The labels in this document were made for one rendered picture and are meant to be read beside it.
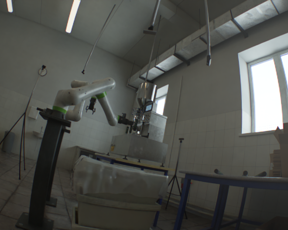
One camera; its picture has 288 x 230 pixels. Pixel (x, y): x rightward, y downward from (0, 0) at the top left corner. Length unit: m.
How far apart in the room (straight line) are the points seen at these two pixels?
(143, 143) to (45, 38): 5.55
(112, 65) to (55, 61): 2.14
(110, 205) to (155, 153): 0.93
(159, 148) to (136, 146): 0.30
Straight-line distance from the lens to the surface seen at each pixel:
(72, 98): 1.24
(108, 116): 1.75
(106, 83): 1.47
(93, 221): 1.19
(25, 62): 6.11
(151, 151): 1.81
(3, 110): 5.75
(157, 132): 1.94
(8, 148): 5.24
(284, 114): 2.98
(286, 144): 1.12
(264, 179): 0.99
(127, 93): 6.27
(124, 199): 1.18
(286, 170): 1.21
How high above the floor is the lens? 0.74
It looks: 17 degrees up
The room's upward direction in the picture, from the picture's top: 12 degrees clockwise
